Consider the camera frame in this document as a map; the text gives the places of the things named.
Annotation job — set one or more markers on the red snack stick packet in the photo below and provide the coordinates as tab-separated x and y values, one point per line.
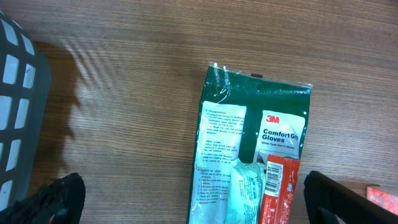
279	187

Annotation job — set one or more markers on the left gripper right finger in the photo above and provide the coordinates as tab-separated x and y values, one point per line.
328	202

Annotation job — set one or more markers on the green 3M gloves package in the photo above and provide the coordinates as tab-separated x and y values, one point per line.
242	116

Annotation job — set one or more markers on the dark grey mesh basket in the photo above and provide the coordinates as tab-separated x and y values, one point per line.
25	83

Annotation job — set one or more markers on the small red patterned box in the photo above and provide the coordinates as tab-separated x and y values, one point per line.
384	197

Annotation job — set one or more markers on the light green wipes sachet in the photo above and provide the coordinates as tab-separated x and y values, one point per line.
245	193

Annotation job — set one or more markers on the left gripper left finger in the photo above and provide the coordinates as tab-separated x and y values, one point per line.
61	202

